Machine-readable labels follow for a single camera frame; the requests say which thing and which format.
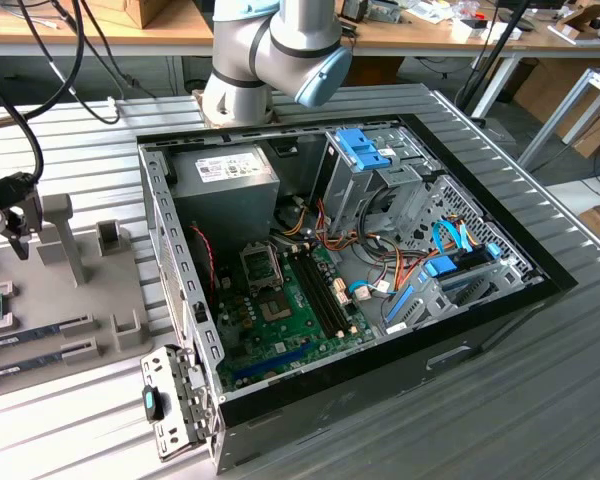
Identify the open cardboard box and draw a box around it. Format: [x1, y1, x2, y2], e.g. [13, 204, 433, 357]
[554, 2, 600, 46]

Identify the grey metal drive cage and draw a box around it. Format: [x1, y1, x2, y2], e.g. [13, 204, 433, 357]
[323, 124, 444, 239]

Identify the black teal latch handle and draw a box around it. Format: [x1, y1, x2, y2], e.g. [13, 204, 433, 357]
[141, 383, 167, 422]

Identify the green motherboard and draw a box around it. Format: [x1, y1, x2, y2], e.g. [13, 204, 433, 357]
[212, 242, 381, 392]

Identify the wooden desk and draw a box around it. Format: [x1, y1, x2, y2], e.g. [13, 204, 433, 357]
[0, 0, 216, 57]
[349, 0, 600, 64]

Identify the grey desktop device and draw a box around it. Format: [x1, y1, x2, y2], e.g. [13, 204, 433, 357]
[342, 0, 404, 24]

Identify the blue plastic drive latch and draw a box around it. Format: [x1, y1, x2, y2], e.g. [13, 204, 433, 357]
[332, 128, 397, 172]

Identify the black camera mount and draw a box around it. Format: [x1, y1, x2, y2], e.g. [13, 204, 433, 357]
[0, 169, 45, 262]

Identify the aluminium profile frame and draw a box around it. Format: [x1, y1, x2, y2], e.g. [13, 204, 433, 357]
[517, 67, 600, 171]

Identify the large cardboard box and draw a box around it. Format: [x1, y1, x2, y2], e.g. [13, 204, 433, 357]
[512, 59, 600, 159]

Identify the grey parts rack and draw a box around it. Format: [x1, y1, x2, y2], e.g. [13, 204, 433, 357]
[0, 192, 154, 401]

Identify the blue flat data wire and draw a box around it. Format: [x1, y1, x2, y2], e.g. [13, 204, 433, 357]
[431, 218, 477, 257]

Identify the blue plastic rail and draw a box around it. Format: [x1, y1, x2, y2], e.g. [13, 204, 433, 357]
[383, 283, 417, 326]

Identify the hard disk in blue carrier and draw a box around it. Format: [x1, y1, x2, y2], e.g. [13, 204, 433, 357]
[422, 243, 502, 281]

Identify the black case fan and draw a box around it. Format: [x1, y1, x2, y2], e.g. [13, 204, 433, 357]
[186, 222, 219, 307]

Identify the RAM stick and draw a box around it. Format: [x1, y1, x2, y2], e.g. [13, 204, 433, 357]
[0, 349, 66, 384]
[0, 322, 64, 351]

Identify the black stand pole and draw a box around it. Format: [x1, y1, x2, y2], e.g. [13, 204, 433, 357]
[453, 0, 534, 126]

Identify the grey power supply unit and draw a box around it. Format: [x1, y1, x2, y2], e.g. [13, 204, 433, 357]
[167, 144, 281, 251]

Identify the grey cable white plug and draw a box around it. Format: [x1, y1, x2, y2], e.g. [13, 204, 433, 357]
[14, 0, 124, 126]

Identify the orange red wire bundle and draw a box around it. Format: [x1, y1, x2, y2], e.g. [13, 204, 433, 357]
[317, 197, 429, 301]

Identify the white box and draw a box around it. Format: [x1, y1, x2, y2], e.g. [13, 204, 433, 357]
[452, 17, 524, 42]

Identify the grey metal disk bay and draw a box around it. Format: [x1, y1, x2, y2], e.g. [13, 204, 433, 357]
[379, 243, 549, 337]

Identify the silver slot bracket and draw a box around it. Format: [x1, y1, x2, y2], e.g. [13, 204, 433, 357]
[139, 343, 221, 460]

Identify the thin black cable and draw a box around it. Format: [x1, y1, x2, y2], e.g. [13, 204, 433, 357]
[79, 0, 159, 100]

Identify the yellow black wire bundle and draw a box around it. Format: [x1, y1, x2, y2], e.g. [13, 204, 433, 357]
[272, 202, 311, 237]

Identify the blue wire white plug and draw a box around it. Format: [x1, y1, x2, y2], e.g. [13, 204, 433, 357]
[348, 280, 397, 303]

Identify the brown base plate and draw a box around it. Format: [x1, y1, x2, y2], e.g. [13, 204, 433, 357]
[192, 88, 282, 130]

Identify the CPU socket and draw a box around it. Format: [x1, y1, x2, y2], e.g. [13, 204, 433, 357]
[256, 292, 295, 325]

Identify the blue expansion slot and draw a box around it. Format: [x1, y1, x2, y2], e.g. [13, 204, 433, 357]
[232, 341, 315, 382]

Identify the metal socket cover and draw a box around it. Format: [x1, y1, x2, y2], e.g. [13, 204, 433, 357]
[237, 241, 285, 295]

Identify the red black twisted fan wire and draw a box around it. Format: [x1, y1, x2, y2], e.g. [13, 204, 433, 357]
[188, 223, 217, 301]

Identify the black open PC case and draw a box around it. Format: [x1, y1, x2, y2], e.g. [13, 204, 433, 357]
[135, 112, 580, 474]

